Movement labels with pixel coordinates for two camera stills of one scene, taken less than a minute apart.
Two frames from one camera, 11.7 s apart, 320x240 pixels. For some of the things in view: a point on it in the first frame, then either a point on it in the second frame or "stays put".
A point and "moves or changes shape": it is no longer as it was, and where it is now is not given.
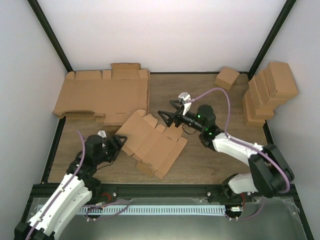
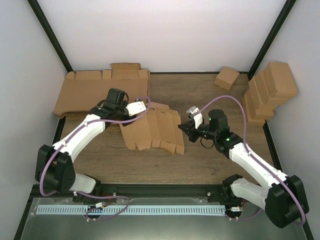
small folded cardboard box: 226,77 stays put
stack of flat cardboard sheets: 118,93 stays put
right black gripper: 178,115 -> 190,132
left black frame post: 50,35 stays put
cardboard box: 154,148 moves or changes shape
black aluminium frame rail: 144,190 stays put
